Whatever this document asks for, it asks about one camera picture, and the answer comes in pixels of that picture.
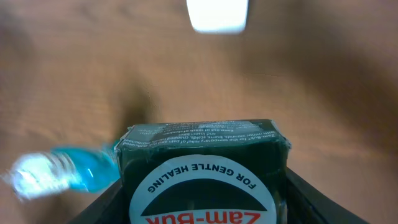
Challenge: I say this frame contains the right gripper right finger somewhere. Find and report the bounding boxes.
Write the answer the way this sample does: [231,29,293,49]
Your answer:
[287,169,368,224]

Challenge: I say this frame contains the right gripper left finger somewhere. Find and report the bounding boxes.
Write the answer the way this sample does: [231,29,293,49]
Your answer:
[68,179,129,224]

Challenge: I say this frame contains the teal mouthwash bottle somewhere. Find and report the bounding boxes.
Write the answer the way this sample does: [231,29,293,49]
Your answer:
[1,141,120,201]

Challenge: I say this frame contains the green ointment tin box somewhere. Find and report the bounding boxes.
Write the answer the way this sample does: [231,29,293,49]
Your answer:
[115,119,291,224]

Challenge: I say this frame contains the white barcode scanner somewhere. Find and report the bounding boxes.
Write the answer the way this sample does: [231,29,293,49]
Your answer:
[186,0,249,34]

